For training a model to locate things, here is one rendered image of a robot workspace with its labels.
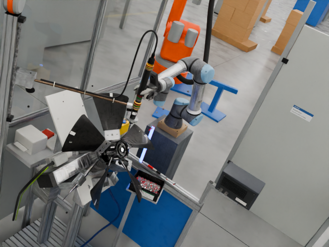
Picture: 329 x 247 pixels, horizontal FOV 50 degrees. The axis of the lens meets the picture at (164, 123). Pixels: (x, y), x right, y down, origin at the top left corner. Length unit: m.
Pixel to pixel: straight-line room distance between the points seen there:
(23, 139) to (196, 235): 1.90
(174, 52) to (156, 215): 3.62
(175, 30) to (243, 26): 4.38
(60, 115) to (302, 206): 2.70
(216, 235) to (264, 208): 0.72
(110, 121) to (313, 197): 2.42
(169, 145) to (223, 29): 7.54
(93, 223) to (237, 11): 7.73
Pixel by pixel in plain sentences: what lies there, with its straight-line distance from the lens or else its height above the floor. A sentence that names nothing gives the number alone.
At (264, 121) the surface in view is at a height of 1.02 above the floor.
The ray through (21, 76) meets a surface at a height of 1.49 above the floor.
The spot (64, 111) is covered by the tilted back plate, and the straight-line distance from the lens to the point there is 2.21.
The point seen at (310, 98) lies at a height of 1.44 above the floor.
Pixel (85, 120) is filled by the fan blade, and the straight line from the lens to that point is 1.93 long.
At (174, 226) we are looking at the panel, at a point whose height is 0.53.
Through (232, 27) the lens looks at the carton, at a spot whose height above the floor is 0.41.
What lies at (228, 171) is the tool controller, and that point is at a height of 1.23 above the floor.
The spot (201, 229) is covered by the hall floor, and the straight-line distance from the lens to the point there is 3.66.
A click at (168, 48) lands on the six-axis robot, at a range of 5.92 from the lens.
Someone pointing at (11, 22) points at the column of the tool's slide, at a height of 1.76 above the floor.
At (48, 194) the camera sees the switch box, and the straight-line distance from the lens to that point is 2.46.
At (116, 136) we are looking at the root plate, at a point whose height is 1.25.
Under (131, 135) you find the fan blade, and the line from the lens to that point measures 2.32.
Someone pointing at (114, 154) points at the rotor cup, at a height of 1.21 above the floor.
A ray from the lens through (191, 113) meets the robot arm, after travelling 2.66.
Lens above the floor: 2.46
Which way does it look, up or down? 30 degrees down
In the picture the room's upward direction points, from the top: 21 degrees clockwise
